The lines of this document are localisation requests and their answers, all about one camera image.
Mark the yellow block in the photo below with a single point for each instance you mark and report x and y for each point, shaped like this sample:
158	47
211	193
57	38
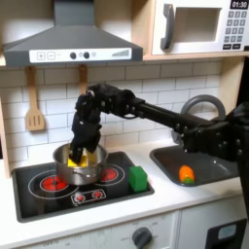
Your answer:
87	161

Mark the green block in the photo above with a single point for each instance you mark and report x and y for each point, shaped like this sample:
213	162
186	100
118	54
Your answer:
138	180

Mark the orange toy carrot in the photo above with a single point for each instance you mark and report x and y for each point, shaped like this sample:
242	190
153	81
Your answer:
186	173

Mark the steel pot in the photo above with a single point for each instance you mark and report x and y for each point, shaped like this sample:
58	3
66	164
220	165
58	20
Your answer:
79	176

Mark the wooden spoon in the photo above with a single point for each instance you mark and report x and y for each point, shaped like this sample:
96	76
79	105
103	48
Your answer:
83	78

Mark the wooden slotted spatula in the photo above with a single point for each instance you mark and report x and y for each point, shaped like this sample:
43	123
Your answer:
35	120

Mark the black toy stove top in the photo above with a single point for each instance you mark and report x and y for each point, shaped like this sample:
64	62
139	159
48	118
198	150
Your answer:
39	204

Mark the dark grey sink basin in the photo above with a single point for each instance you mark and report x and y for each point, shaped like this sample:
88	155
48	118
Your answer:
168	162

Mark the grey extractor hood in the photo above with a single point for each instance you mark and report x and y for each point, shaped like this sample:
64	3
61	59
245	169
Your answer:
71	39

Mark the grey oven knob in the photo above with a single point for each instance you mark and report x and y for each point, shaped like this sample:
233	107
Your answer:
141	237

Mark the dark grey tap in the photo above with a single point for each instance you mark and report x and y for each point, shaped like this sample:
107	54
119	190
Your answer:
202	99

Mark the light wooden shelf board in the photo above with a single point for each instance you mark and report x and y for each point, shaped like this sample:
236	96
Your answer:
194	56

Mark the white toy microwave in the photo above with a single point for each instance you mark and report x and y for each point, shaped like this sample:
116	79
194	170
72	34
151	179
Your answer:
194	48

